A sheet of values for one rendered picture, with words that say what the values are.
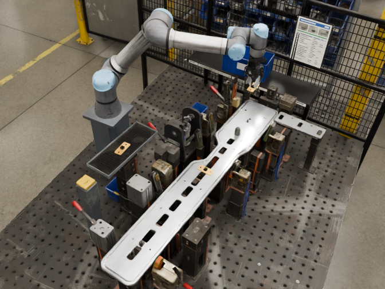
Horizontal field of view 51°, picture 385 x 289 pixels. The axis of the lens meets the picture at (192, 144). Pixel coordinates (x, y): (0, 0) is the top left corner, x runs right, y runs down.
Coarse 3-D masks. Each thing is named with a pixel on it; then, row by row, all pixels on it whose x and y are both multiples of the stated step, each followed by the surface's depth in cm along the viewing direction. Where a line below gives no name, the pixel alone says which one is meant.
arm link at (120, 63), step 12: (156, 12) 195; (168, 12) 198; (144, 24) 198; (168, 24) 193; (144, 36) 200; (132, 48) 206; (144, 48) 206; (108, 60) 217; (120, 60) 212; (132, 60) 212; (120, 72) 216
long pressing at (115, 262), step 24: (240, 120) 236; (264, 120) 237; (240, 144) 222; (192, 168) 208; (216, 168) 208; (168, 192) 196; (192, 192) 197; (144, 216) 185; (120, 240) 176; (168, 240) 177; (120, 264) 168; (144, 264) 168
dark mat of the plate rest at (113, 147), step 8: (136, 128) 205; (144, 128) 205; (120, 136) 200; (128, 136) 200; (136, 136) 201; (144, 136) 201; (112, 144) 196; (120, 144) 196; (136, 144) 196; (104, 152) 192; (112, 152) 192; (128, 152) 193; (96, 160) 188; (104, 160) 188; (112, 160) 189; (120, 160) 189; (96, 168) 185; (104, 168) 185; (112, 168) 185
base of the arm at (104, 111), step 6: (96, 102) 217; (108, 102) 214; (114, 102) 216; (96, 108) 218; (102, 108) 216; (108, 108) 216; (114, 108) 217; (120, 108) 222; (96, 114) 220; (102, 114) 217; (108, 114) 218; (114, 114) 219
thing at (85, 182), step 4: (84, 176) 181; (88, 176) 181; (80, 180) 179; (84, 180) 179; (88, 180) 179; (92, 180) 179; (80, 184) 178; (84, 184) 178; (88, 184) 178; (84, 188) 177
